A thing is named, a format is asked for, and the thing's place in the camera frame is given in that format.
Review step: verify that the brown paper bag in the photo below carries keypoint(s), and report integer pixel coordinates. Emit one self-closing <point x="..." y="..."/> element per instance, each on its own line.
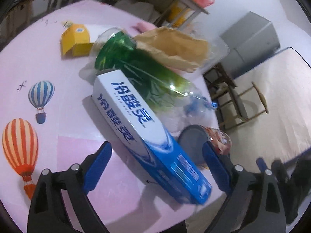
<point x="174" y="49"/>

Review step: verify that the blue snack wrapper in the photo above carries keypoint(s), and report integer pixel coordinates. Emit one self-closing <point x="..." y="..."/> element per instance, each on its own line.
<point x="199" y="105"/>

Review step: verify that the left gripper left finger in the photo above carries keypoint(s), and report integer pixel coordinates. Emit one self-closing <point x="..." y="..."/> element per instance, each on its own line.
<point x="47" y="210"/>

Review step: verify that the silver refrigerator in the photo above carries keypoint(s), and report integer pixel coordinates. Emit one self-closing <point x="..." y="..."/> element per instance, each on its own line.
<point x="251" y="40"/>

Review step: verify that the white mattress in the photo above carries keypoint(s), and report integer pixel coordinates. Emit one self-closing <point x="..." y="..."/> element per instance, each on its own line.
<point x="278" y="90"/>

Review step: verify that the wooden chair dark seat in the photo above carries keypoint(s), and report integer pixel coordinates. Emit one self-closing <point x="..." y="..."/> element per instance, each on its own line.
<point x="218" y="79"/>

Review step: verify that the green plastic bottle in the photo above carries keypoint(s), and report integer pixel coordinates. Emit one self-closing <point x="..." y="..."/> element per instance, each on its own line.
<point x="161" y="88"/>

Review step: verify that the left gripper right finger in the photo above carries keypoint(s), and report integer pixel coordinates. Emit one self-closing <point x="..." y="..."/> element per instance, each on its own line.
<point x="253" y="202"/>

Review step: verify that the blue white toothpaste box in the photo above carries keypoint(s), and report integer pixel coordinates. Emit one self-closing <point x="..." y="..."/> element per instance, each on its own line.
<point x="146" y="138"/>

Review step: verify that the yellow carton box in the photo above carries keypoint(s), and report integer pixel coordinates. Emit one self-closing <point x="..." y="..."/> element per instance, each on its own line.
<point x="76" y="40"/>

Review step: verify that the clear plastic container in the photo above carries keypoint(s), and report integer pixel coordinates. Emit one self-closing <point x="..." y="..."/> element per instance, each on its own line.
<point x="218" y="51"/>

